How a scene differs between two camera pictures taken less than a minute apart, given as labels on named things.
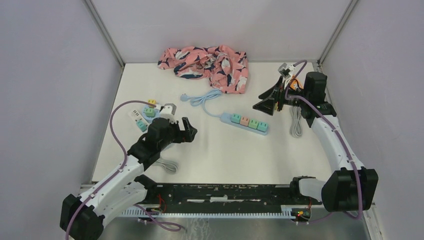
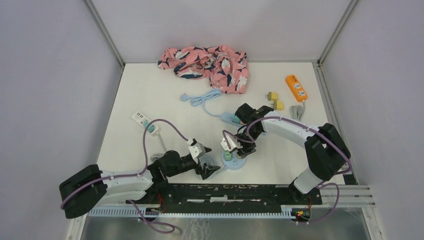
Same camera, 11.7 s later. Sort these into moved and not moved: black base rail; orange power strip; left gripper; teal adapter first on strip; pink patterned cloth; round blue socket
Moved: round blue socket; left gripper
Not moved: black base rail; orange power strip; teal adapter first on strip; pink patterned cloth
